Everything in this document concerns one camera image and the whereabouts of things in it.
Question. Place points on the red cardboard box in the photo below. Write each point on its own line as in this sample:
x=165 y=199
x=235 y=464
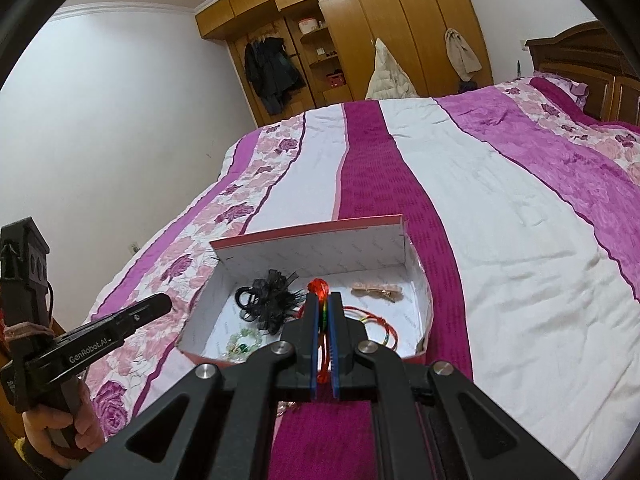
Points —
x=310 y=250

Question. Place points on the purple pillow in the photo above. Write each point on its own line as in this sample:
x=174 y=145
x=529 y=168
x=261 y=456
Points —
x=579 y=92

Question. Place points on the black feather hair accessory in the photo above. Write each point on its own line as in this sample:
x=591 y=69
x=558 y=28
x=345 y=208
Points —
x=270 y=300

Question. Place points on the wooden headboard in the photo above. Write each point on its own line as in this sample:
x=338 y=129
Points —
x=600 y=60

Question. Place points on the cream down jacket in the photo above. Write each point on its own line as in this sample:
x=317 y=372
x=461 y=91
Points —
x=387 y=77

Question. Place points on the pink hair clip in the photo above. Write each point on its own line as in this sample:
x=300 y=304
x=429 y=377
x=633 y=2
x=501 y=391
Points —
x=375 y=291

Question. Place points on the beige hanging cloth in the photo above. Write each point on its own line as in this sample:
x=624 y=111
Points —
x=460 y=55

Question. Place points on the black hanging jackets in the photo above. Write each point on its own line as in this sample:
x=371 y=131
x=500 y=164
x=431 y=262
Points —
x=272 y=75

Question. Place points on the white round box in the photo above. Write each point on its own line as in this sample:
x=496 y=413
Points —
x=309 y=24

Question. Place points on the green bead earring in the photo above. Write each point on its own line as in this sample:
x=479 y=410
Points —
x=243 y=348

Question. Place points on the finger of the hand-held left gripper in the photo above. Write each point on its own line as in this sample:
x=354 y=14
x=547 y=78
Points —
x=314 y=355
x=145 y=310

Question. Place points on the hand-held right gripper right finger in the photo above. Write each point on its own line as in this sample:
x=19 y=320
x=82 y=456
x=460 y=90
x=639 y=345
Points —
x=336 y=355

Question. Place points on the red basket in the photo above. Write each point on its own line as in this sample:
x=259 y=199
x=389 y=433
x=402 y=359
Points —
x=336 y=80

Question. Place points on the person's left hand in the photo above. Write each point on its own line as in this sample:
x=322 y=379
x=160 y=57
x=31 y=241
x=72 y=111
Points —
x=40 y=425

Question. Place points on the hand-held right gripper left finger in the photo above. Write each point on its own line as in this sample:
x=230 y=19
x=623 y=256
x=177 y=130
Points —
x=314 y=355

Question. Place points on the wooden wardrobe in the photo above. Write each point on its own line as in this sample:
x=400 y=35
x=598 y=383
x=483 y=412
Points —
x=420 y=35

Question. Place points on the purple floral bedspread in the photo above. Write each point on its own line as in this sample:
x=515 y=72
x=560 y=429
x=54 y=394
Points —
x=500 y=235

